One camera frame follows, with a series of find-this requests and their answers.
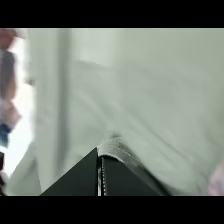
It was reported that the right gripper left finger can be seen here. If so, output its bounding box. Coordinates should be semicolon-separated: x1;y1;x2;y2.
40;147;100;197

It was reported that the grey garment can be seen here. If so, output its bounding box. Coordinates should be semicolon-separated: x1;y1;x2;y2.
6;28;224;197

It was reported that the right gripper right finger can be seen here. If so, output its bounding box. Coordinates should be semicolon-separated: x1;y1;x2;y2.
101;155;168;197

